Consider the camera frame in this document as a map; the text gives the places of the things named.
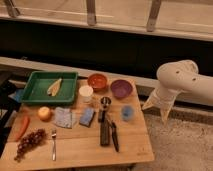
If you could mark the silver fork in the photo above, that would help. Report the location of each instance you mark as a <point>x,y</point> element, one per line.
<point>53,135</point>

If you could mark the purple grape bunch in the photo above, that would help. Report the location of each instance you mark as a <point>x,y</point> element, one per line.
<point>29,142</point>

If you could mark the light blue cloth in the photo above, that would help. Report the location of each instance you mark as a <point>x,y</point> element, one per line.
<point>64,118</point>

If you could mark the blue sponge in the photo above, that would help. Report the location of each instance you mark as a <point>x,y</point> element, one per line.
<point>87,117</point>

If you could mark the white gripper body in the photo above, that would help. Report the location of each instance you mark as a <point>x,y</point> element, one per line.
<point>163,99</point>

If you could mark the white cup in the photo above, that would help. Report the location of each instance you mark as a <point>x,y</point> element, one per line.
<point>86,93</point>

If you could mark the orange bowl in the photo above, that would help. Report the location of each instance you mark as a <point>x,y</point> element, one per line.
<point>97,81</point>

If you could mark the blue object left of tray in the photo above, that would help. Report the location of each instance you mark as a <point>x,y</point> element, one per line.
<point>17,95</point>

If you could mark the red orange pepper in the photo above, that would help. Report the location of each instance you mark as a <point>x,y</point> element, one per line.
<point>23,128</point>

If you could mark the purple bowl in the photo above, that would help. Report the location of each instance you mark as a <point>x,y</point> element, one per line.
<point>121,88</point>

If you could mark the black rectangular block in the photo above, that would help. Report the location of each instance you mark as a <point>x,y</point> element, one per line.
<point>104,134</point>

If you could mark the yellow apple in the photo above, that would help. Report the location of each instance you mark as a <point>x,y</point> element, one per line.
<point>44,113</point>

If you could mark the black handled knife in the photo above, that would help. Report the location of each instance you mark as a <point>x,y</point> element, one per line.
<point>114,133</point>

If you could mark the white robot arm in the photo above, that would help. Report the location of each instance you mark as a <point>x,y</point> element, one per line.
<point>175,78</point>

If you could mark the blue cup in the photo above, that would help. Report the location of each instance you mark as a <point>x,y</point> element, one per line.
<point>127,113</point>

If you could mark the green plastic tray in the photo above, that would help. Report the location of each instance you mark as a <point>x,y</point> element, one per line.
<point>35,91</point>

